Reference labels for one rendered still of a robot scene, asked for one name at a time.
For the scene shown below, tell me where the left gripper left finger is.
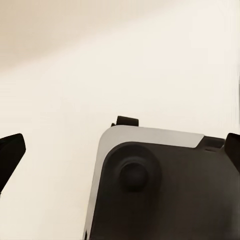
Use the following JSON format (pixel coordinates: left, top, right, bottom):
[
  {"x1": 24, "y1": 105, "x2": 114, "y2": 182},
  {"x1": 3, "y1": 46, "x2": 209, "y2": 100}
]
[{"x1": 0, "y1": 133, "x2": 26, "y2": 193}]

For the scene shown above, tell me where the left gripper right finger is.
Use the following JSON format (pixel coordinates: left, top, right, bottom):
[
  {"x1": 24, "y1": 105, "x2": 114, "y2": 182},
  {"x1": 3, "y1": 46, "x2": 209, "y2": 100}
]
[{"x1": 223, "y1": 133, "x2": 240, "y2": 173}]

